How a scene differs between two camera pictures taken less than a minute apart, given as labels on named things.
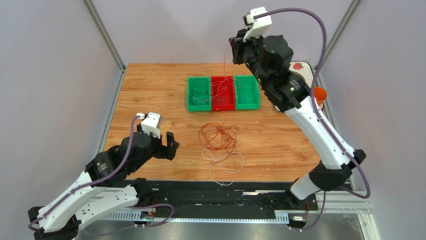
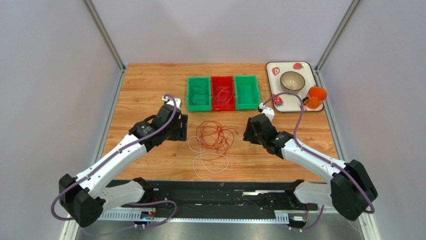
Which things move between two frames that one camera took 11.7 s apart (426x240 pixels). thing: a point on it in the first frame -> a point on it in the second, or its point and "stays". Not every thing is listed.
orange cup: [320, 94] stays
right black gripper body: [237, 50] -> [252, 129]
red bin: [223, 94] stays
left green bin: [199, 94] stays
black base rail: [228, 200] stays
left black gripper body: [157, 149] -> [177, 133]
